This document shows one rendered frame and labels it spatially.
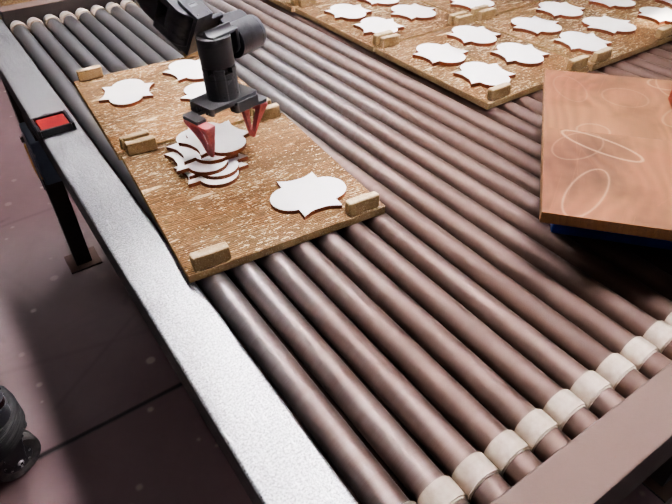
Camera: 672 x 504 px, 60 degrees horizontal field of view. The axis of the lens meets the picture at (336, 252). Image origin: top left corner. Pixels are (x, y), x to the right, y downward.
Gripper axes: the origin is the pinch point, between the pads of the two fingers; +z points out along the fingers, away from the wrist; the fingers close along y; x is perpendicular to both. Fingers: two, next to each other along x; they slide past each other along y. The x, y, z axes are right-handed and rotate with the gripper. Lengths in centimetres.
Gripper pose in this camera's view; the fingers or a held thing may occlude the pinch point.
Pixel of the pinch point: (231, 141)
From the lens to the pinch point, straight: 110.9
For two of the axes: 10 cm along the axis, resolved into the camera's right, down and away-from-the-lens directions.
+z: 0.4, 7.7, 6.3
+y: -6.9, 4.8, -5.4
